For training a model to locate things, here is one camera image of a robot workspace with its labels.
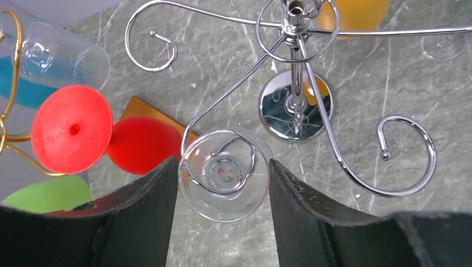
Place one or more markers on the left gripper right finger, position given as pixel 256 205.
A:
pixel 312 229

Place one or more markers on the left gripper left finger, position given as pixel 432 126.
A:
pixel 130 226

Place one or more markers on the green plastic wine glass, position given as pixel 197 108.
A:
pixel 55 194

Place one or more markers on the red plastic wine glass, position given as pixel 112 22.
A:
pixel 74 128

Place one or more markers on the orange wooden rack base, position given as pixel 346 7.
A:
pixel 138 107

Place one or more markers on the chrome wine glass rack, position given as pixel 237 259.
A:
pixel 290 47

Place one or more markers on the blue plastic wine glass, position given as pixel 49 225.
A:
pixel 25 88

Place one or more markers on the clear glass on gold rack front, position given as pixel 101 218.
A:
pixel 55 57

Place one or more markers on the orange plastic wine glass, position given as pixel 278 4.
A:
pixel 355 15

